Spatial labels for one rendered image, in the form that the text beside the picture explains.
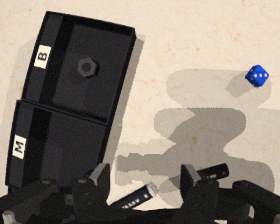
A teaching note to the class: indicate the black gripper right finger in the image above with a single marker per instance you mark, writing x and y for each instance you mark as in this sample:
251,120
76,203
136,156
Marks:
232,205

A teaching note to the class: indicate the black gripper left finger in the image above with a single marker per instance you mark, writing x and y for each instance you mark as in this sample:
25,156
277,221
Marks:
86,201

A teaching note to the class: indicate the black rack of three labelled bins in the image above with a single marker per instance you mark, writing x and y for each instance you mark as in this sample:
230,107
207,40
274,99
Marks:
59,147

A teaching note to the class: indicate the blue die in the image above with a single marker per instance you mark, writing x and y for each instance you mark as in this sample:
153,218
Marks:
257,76

